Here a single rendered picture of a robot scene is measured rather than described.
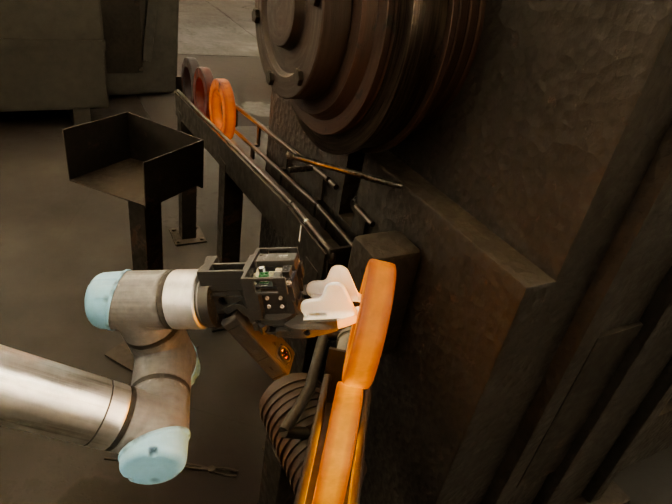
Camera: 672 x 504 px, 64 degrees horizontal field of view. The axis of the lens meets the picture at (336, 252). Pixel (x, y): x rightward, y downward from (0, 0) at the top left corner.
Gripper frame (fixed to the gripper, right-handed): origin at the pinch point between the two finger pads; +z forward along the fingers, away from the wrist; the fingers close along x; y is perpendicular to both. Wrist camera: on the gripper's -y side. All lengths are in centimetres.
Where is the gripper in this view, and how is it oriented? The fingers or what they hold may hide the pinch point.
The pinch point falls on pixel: (370, 310)
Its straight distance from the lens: 64.3
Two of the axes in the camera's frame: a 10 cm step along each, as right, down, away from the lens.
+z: 9.8, -0.3, -1.8
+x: 1.4, -5.0, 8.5
